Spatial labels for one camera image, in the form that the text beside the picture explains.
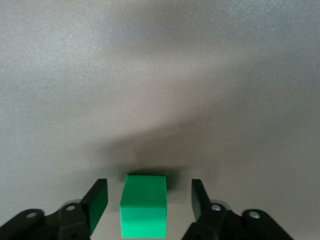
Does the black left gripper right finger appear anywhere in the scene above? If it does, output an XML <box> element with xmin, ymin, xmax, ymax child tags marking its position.
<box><xmin>181</xmin><ymin>178</ymin><xmax>295</xmax><ymax>240</ymax></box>

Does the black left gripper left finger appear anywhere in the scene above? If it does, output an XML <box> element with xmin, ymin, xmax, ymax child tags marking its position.
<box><xmin>0</xmin><ymin>178</ymin><xmax>109</xmax><ymax>240</ymax></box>

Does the small green cube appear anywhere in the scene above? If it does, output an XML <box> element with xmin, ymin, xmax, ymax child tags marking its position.
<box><xmin>119</xmin><ymin>174</ymin><xmax>168</xmax><ymax>238</ymax></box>

